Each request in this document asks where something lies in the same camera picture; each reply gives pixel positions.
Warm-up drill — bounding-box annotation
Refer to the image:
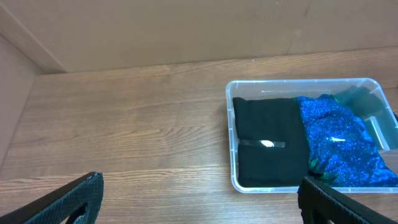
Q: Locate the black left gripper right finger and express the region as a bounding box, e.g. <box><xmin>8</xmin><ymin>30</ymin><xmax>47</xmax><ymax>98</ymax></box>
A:
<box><xmin>298</xmin><ymin>176</ymin><xmax>397</xmax><ymax>224</ymax></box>

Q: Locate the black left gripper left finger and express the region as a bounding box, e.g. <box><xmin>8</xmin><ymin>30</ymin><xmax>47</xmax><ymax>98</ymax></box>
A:
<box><xmin>1</xmin><ymin>172</ymin><xmax>104</xmax><ymax>224</ymax></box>

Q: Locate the blue sequin glitter garment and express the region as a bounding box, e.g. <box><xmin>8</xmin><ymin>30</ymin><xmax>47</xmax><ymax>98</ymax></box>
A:
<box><xmin>294</xmin><ymin>95</ymin><xmax>397</xmax><ymax>187</ymax></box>

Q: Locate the black garment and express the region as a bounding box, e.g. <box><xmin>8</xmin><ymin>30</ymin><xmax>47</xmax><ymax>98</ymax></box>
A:
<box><xmin>233</xmin><ymin>97</ymin><xmax>310</xmax><ymax>187</ymax></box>

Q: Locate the clear plastic storage bin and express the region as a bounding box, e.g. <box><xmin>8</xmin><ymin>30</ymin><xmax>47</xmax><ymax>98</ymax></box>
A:
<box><xmin>226</xmin><ymin>78</ymin><xmax>397</xmax><ymax>194</ymax></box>

